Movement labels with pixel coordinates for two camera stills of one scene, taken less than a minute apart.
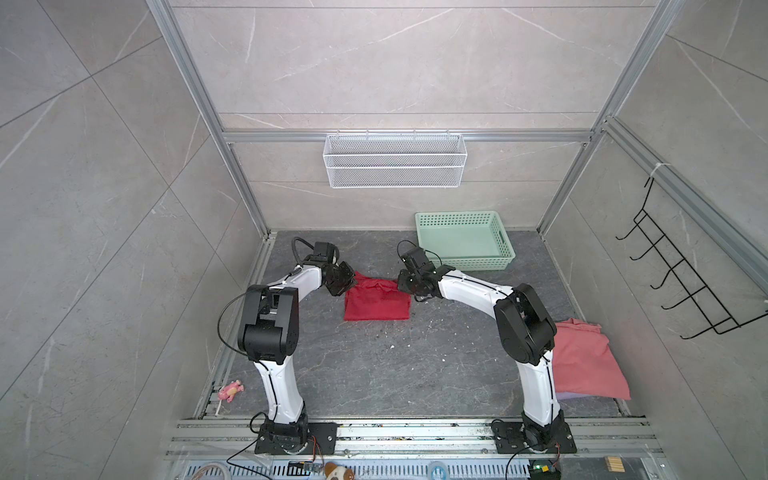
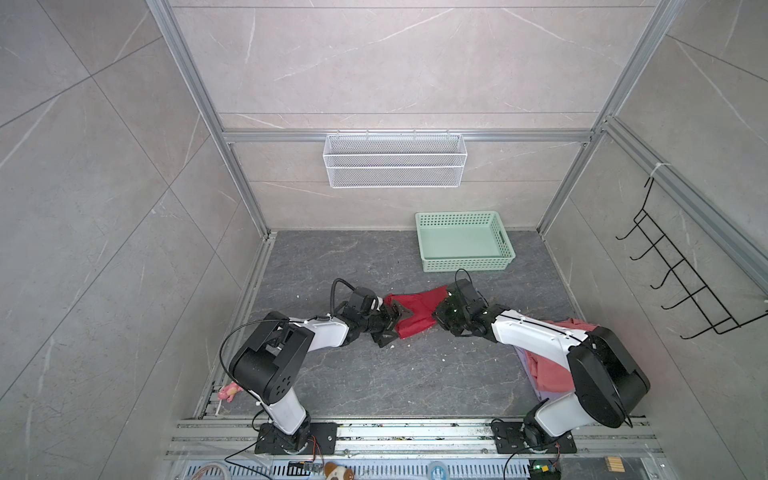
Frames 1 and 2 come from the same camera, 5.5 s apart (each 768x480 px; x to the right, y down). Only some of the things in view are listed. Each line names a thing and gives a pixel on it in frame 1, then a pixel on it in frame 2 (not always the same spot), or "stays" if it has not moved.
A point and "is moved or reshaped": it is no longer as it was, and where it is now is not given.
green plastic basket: [465, 240] stays
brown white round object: [334, 472] stays
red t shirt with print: [372, 300] is moved or reshaped
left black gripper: [349, 279] -> [392, 321]
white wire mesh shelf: [358, 161] stays
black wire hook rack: [711, 307] stays
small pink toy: [227, 392] stays
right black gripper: [403, 274] -> [440, 316]
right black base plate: [513, 437] stays
